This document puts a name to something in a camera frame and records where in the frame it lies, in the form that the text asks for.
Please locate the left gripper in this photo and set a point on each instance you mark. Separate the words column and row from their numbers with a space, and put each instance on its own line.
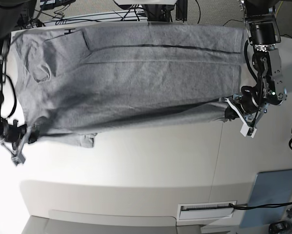
column 246, row 105

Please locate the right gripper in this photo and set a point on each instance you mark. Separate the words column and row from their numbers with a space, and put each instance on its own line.
column 16, row 135

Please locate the grey T-shirt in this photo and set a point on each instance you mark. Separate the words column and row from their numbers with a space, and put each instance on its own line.
column 102, row 78

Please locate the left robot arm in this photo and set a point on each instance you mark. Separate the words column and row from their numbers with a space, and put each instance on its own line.
column 263, row 62

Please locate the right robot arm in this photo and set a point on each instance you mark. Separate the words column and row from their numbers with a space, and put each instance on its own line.
column 13, row 14

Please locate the blue-grey pad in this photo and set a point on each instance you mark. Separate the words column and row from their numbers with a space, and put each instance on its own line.
column 270, row 187

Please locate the black stand behind table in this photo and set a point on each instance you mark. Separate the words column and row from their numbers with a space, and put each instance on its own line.
column 177, row 11

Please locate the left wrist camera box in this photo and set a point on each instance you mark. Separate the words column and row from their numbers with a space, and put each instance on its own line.
column 248, row 131

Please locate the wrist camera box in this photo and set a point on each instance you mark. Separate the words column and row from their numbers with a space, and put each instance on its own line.
column 18, row 158
column 248, row 131

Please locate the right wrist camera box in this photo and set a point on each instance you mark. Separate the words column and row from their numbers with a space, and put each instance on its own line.
column 18, row 158

